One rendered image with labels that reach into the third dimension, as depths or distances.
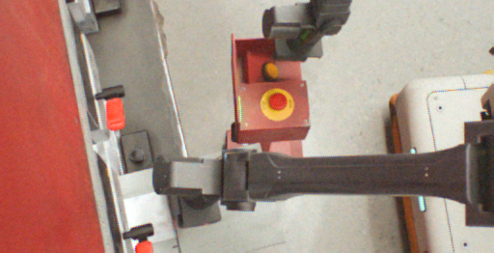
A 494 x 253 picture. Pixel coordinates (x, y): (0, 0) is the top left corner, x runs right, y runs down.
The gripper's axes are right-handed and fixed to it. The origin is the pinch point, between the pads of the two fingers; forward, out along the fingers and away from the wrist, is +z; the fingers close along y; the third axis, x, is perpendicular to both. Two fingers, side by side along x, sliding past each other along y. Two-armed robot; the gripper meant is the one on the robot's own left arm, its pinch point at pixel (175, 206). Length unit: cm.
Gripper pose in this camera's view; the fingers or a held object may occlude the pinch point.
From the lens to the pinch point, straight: 115.9
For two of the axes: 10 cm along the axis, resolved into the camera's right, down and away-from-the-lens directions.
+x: 8.5, -0.6, 5.3
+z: -4.8, 3.5, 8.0
